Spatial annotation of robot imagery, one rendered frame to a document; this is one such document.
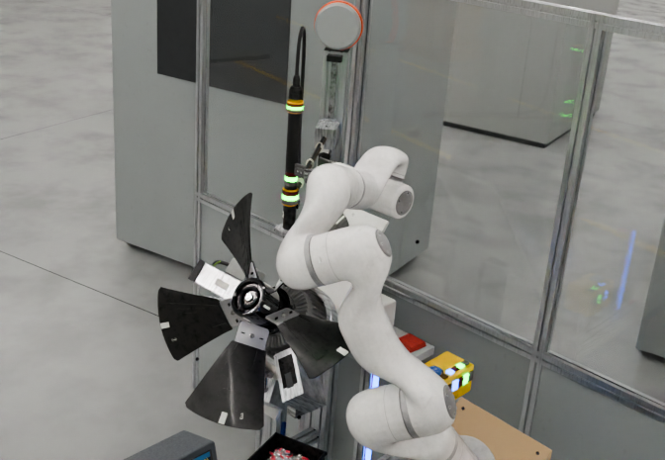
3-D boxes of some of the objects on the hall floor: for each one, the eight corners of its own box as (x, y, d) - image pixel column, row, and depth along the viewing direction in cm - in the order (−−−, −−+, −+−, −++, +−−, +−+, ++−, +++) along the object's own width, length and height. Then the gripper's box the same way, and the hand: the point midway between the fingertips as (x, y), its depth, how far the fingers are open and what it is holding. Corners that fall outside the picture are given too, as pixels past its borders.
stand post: (305, 549, 334) (326, 270, 291) (323, 563, 329) (345, 279, 286) (296, 555, 331) (316, 273, 288) (314, 569, 326) (335, 284, 283)
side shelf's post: (352, 528, 346) (371, 340, 315) (360, 534, 344) (379, 344, 313) (345, 533, 343) (363, 343, 312) (353, 539, 341) (372, 348, 310)
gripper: (381, 163, 228) (331, 145, 239) (333, 177, 216) (283, 157, 227) (378, 191, 230) (329, 172, 241) (332, 206, 218) (282, 186, 229)
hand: (310, 166), depth 233 cm, fingers open, 8 cm apart
